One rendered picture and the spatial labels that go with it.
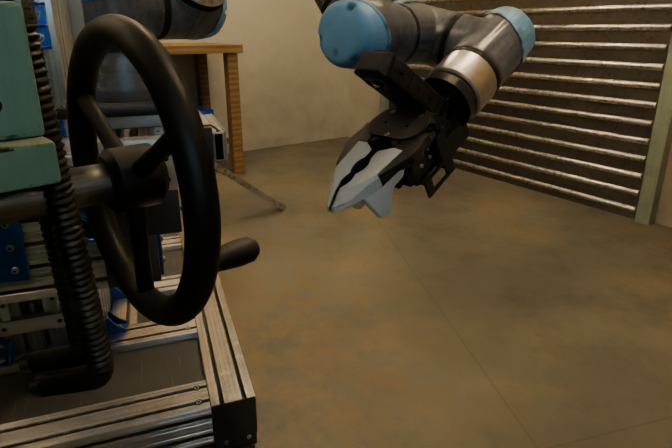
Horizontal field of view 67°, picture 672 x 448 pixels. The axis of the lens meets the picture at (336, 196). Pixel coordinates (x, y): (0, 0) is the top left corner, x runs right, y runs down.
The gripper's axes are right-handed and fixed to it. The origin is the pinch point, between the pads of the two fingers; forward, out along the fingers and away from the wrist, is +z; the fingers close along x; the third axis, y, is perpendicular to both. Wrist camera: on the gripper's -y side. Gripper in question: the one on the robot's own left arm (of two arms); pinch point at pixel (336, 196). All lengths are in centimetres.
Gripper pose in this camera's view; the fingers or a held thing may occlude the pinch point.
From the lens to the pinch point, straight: 50.6
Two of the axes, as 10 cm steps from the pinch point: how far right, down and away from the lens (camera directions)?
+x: -6.8, -2.3, 6.9
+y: 3.6, 7.2, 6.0
